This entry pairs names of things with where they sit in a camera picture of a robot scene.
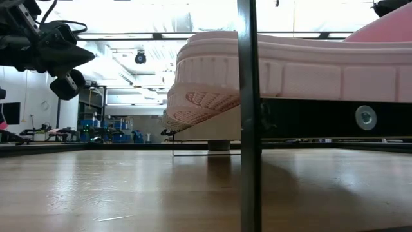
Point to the black metal wooden shelf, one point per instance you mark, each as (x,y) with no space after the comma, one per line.
(249,129)

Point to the black ceiling camera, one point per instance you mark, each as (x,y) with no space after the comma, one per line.
(140,58)

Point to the black aluminium rig frame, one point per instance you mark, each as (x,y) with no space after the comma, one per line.
(38,149)

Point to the black curved tube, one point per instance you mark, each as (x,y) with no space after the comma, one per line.
(14,138)

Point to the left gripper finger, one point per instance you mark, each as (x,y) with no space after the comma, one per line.
(66,87)
(71,58)

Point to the small green potted plant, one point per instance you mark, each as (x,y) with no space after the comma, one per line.
(219,145)

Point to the pink foam slide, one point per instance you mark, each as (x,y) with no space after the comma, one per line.
(177,124)
(305,74)

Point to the black background pole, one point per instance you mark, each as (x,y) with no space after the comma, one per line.
(59,109)

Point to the black background robot arm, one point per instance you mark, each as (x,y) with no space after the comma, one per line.
(64,130)

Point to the black wall monitor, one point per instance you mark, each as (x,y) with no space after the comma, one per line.
(11,112)

